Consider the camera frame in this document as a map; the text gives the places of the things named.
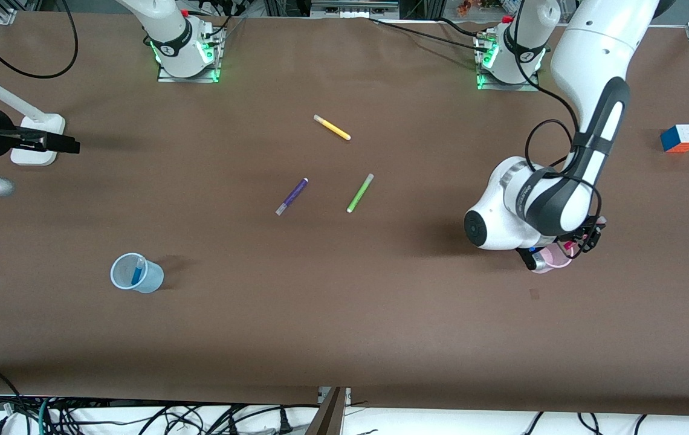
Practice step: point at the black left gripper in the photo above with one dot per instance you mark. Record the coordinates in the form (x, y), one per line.
(590, 237)

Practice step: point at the blue marker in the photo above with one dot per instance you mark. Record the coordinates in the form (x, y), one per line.
(136, 275)

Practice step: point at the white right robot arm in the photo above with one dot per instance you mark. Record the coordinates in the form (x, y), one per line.
(169, 30)

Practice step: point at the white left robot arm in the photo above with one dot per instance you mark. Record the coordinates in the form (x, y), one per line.
(592, 60)

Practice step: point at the white desk lamp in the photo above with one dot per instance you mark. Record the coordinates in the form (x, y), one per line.
(36, 157)

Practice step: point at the translucent pink plastic cup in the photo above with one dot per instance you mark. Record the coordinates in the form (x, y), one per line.
(560, 261)

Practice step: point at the multicoloured puzzle cube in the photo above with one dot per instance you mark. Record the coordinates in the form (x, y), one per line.
(680, 139)

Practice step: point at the translucent blue plastic cup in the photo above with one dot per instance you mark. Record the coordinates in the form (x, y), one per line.
(150, 279)

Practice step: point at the green marker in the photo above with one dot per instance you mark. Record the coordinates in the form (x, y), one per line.
(360, 193)

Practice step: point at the purple marker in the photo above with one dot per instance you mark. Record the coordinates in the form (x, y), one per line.
(292, 196)

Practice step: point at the brown paper table cover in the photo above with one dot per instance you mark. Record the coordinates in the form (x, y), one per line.
(344, 326)

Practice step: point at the orange background object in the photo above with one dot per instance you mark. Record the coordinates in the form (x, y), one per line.
(465, 7)

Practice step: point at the yellow marker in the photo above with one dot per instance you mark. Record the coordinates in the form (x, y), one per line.
(332, 127)

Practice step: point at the dark table support beam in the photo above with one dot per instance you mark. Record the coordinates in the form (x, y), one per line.
(329, 417)

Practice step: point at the grey metal background device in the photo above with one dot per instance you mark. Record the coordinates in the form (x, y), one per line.
(353, 7)

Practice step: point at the black power plug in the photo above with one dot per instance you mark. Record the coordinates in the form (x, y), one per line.
(284, 423)

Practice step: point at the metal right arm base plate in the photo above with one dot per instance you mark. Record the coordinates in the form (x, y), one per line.
(214, 60)

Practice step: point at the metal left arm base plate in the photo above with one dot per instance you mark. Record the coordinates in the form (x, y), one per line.
(485, 84)

